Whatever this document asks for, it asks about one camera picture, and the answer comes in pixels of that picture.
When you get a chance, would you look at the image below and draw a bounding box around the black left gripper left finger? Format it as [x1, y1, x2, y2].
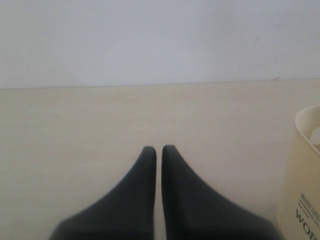
[50, 146, 157, 240]

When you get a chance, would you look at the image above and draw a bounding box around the cream plastic bin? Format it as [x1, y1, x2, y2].
[276, 106, 320, 240]

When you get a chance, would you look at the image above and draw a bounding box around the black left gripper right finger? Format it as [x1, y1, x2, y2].
[161, 145, 281, 240]

